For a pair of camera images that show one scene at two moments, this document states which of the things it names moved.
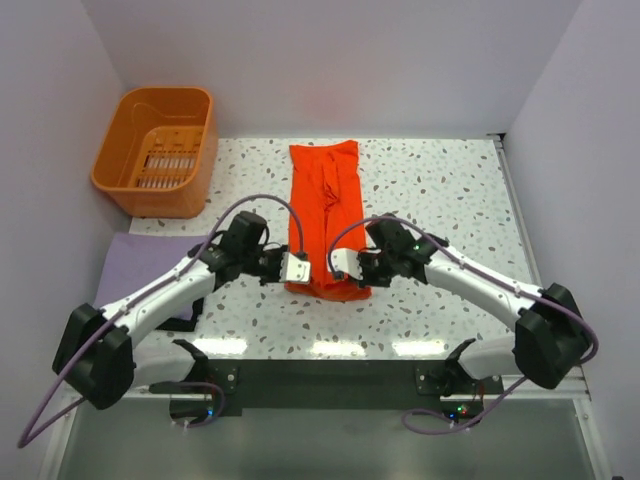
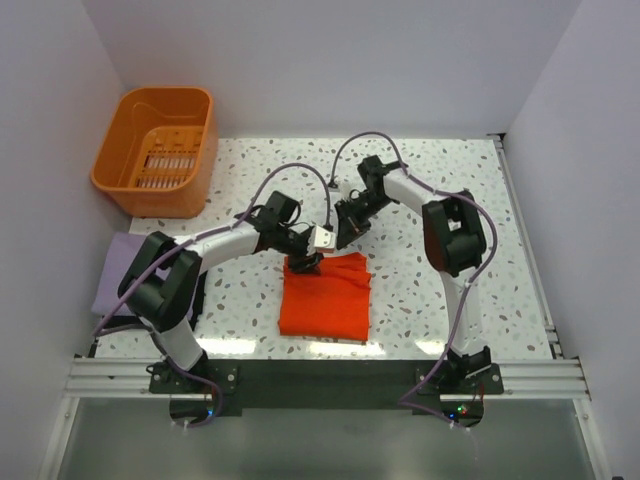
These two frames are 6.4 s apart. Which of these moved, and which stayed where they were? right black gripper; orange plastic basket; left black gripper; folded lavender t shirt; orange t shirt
Moved: right black gripper; orange t shirt; left black gripper
Stayed: orange plastic basket; folded lavender t shirt
